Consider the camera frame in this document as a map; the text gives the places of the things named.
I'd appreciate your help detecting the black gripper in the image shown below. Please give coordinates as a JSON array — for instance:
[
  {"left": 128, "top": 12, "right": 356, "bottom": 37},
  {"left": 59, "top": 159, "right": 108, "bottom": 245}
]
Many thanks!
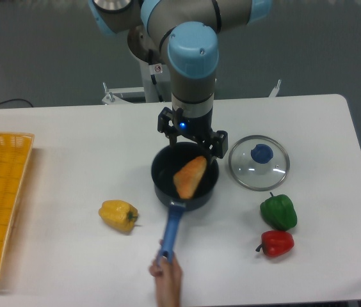
[{"left": 157, "top": 107, "right": 229, "bottom": 164}]

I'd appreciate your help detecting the black pot blue handle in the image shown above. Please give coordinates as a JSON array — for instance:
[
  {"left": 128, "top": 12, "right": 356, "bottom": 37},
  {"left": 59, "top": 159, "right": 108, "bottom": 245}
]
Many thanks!
[{"left": 151, "top": 142, "right": 219, "bottom": 263}]

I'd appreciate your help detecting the glass lid blue knob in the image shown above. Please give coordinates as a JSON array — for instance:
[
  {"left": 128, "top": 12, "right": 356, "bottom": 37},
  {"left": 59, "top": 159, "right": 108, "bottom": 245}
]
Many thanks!
[{"left": 229, "top": 135, "right": 291, "bottom": 191}]

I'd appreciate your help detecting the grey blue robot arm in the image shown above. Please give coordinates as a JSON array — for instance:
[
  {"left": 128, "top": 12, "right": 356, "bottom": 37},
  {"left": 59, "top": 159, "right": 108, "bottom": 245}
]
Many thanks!
[{"left": 88, "top": 1, "right": 272, "bottom": 160}]

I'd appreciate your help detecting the person's hand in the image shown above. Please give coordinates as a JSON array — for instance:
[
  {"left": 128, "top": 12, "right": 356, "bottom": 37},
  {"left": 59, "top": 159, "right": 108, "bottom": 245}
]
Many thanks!
[{"left": 149, "top": 254, "right": 183, "bottom": 306}]

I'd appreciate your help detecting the golden pastry turnover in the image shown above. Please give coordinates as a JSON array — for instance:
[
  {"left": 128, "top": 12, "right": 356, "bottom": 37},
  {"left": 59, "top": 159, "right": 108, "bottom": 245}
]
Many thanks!
[{"left": 173, "top": 155, "right": 207, "bottom": 200}]

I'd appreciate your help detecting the yellow bell pepper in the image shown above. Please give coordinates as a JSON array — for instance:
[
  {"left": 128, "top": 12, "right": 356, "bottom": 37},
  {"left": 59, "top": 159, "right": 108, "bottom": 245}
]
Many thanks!
[{"left": 98, "top": 200, "right": 139, "bottom": 233}]

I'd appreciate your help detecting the green bell pepper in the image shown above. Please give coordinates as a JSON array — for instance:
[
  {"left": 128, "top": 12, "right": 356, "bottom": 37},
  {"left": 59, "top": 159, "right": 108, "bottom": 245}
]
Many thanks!
[{"left": 260, "top": 193, "right": 298, "bottom": 231}]

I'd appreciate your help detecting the red bell pepper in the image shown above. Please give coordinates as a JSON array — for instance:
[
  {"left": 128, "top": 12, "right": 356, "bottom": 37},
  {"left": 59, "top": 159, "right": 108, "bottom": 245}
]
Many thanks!
[{"left": 255, "top": 230, "right": 294, "bottom": 258}]

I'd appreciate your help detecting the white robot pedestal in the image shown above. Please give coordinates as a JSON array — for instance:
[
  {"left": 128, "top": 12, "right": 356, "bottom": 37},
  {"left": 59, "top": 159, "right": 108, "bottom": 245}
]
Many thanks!
[{"left": 101, "top": 25, "right": 282, "bottom": 106}]

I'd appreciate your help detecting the black floor cable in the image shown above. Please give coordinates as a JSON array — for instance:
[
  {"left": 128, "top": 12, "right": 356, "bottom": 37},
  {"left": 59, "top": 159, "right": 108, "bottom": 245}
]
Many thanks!
[{"left": 0, "top": 98, "right": 34, "bottom": 107}]

